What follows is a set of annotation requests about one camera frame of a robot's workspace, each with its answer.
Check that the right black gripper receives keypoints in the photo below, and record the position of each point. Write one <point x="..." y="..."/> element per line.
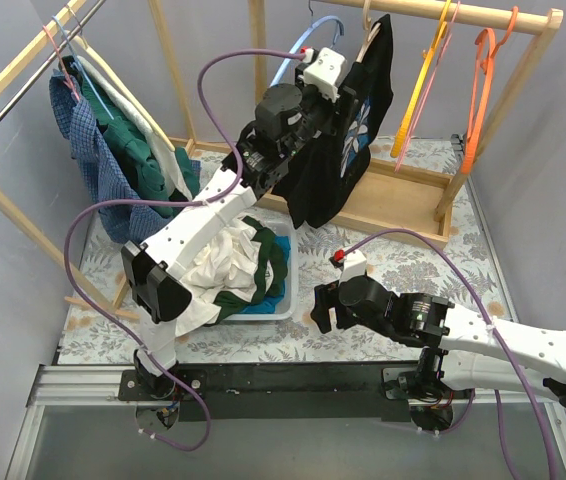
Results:
<point x="326" y="302"/>

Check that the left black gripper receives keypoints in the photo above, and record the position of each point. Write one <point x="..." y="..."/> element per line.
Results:
<point x="345" y="98"/>

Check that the white plastic basket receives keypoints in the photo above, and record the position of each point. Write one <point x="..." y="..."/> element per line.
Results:
<point x="230" y="303"/>

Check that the yellow hanger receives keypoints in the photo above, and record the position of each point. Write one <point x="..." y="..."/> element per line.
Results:
<point x="428" y="56"/>

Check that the teal blue t shirt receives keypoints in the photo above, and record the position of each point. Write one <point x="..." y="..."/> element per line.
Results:
<point x="276" y="273"/>

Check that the light blue hanger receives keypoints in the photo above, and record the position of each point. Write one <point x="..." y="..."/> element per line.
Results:
<point x="311" y="34"/>

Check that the wooden hanger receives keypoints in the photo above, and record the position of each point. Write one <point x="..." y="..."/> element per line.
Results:
<point x="371" y="31"/>

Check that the dark green t shirt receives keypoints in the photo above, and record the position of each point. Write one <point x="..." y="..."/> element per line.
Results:
<point x="244" y="263"/>

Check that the pink wire hanger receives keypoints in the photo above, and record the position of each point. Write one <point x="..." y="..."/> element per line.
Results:
<point x="428" y="84"/>

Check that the black t shirt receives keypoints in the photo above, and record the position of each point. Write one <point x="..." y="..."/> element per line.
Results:
<point x="324" y="173"/>

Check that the white t shirt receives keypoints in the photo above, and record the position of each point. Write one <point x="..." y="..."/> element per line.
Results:
<point x="227" y="264"/>

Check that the orange hanger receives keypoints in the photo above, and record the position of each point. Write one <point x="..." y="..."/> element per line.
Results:
<point x="484" y="69"/>

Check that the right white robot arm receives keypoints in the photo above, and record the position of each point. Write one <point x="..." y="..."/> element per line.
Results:
<point x="460" y="351"/>

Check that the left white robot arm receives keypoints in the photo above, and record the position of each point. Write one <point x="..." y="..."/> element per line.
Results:
<point x="287" y="120"/>

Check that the blue checked shirt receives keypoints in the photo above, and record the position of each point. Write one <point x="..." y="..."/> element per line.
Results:
<point x="100" y="170"/>

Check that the cream plastic hanger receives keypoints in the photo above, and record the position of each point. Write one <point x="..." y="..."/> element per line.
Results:
<point x="117" y="82"/>

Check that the pink hanger on left rack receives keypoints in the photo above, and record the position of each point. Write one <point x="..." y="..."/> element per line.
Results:
<point x="67" y="79"/>

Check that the right wooden clothes rack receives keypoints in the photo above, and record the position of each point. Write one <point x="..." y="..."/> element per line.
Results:
<point x="419" y="199"/>

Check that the wooden clothes rack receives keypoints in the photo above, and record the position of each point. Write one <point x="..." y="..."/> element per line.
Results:
<point x="11" y="211"/>
<point x="419" y="199"/>

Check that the left wooden clothes rack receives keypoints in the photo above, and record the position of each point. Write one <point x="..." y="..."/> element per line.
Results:
<point x="11" y="211"/>

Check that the white textured garment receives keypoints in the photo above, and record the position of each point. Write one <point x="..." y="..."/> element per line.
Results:
<point x="173" y="173"/>

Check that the dark green ruffled garment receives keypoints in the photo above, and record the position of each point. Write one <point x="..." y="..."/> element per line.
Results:
<point x="130" y="148"/>

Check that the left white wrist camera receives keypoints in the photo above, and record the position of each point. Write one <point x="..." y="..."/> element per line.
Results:
<point x="323" y="69"/>

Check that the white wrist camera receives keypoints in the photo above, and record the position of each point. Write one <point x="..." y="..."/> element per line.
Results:
<point x="323" y="69"/>
<point x="351" y="265"/>

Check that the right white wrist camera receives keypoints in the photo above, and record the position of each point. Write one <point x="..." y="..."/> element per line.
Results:
<point x="351" y="265"/>

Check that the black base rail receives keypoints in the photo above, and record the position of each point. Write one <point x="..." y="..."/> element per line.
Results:
<point x="396" y="391"/>

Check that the blue wire hanger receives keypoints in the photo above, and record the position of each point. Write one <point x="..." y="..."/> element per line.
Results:
<point x="80" y="67"/>

